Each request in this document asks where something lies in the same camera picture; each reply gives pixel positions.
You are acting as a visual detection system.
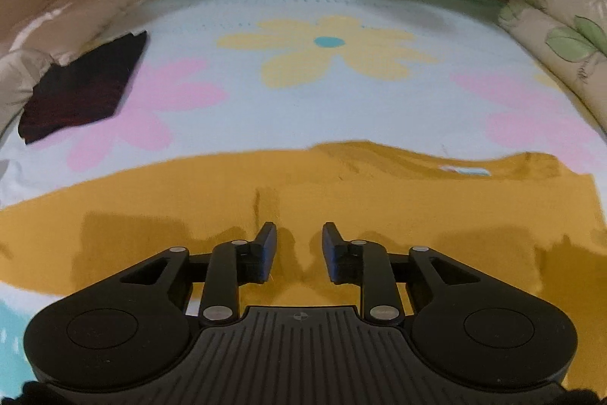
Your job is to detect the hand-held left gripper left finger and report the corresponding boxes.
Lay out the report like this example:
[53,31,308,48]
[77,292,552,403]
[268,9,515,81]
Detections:
[121,222,278,323]

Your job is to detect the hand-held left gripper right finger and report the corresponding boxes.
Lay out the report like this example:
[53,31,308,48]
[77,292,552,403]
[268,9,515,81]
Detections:
[322,222,480,323]

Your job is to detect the yellow knit garment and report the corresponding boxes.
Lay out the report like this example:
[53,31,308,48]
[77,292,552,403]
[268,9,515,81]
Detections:
[0,139,607,317]

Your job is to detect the floral printed bedsheet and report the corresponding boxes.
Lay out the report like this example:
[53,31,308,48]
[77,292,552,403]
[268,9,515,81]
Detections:
[0,0,607,392]

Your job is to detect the dark maroon folded cloth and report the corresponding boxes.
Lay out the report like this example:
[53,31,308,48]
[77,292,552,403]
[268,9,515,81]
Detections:
[18,30,149,145]

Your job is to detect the beige cushion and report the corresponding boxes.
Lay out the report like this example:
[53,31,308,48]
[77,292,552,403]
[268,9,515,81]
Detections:
[0,48,56,136]

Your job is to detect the leaf print pillow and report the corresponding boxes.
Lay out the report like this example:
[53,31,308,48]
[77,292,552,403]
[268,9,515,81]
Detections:
[497,0,607,131]

